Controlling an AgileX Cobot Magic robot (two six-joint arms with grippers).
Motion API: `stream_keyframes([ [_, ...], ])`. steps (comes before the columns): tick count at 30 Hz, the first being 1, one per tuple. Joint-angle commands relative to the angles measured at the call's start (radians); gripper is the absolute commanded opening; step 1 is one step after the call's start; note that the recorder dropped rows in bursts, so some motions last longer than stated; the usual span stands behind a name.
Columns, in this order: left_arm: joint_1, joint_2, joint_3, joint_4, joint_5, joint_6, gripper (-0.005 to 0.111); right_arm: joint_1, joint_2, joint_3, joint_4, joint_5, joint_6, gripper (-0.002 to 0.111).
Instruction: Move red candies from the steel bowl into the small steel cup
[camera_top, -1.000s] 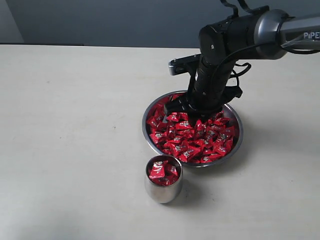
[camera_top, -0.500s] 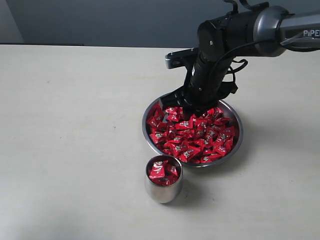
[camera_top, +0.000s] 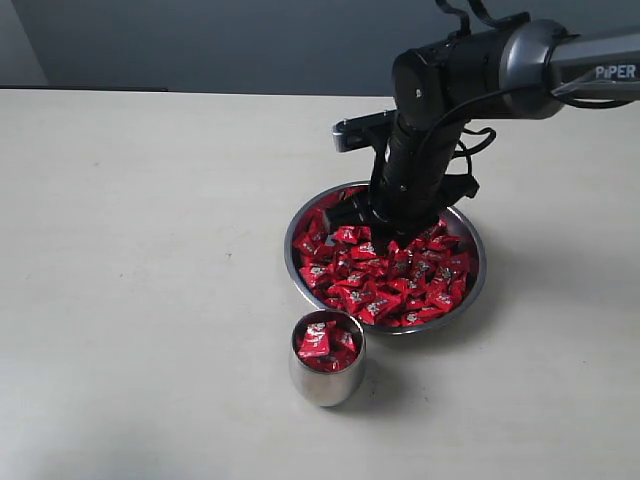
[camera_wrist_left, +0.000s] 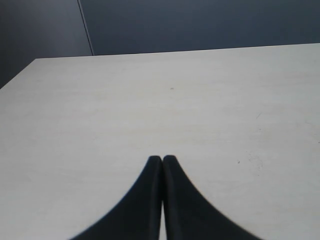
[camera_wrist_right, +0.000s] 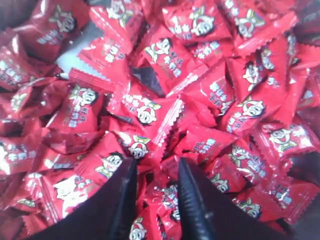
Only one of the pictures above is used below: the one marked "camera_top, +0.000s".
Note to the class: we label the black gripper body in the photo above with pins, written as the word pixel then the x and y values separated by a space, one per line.
pixel 412 185

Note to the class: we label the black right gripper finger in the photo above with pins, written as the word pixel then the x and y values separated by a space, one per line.
pixel 403 238

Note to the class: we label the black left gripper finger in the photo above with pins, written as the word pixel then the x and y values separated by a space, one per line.
pixel 348 212

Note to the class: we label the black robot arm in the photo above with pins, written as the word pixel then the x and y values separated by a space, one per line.
pixel 517 68

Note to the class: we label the pile of red wrapped candies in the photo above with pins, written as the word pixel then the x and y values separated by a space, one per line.
pixel 401 287

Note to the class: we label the round steel bowl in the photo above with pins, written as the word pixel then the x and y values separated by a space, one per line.
pixel 458 224

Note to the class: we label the stainless steel cup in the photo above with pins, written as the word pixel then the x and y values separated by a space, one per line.
pixel 328 389

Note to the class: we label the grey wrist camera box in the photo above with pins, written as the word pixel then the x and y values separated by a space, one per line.
pixel 362 132

